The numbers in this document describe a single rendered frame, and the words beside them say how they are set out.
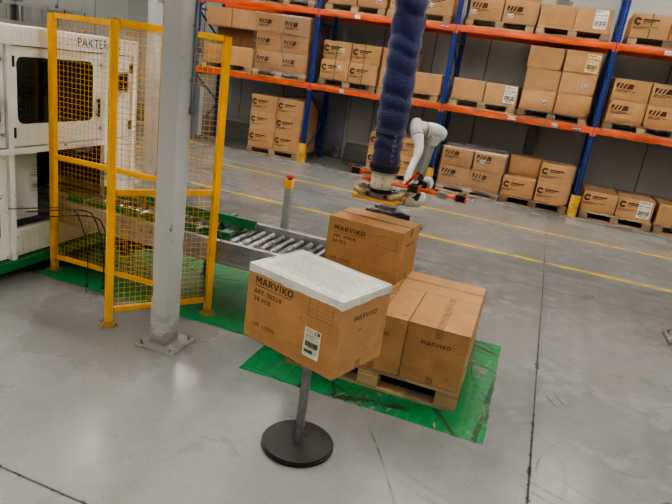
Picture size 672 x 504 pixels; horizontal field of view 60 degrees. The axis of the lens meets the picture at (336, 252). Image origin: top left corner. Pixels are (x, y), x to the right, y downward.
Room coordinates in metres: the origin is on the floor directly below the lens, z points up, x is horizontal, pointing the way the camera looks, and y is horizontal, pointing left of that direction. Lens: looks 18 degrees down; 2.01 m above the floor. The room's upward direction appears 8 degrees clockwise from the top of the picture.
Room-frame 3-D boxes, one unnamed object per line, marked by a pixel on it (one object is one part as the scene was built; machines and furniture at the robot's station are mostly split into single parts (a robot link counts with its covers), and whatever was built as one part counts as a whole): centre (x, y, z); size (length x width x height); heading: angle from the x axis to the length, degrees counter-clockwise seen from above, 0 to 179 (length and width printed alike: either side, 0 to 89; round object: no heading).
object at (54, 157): (4.53, 1.91, 1.05); 1.17 x 0.10 x 2.10; 73
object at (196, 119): (3.76, 1.07, 1.62); 0.20 x 0.05 x 0.30; 73
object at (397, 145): (4.32, -0.27, 1.84); 0.22 x 0.22 x 1.04
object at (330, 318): (2.73, 0.06, 0.82); 0.60 x 0.40 x 0.40; 54
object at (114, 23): (4.02, 1.26, 1.05); 0.87 x 0.10 x 2.10; 125
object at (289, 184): (5.06, 0.49, 0.50); 0.07 x 0.07 x 1.00; 73
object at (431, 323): (3.93, -0.47, 0.34); 1.20 x 1.00 x 0.40; 73
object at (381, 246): (4.32, -0.27, 0.74); 0.60 x 0.40 x 0.40; 67
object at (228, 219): (5.12, 1.47, 0.60); 1.60 x 0.10 x 0.09; 73
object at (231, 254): (4.45, 1.30, 0.50); 2.31 x 0.05 x 0.19; 73
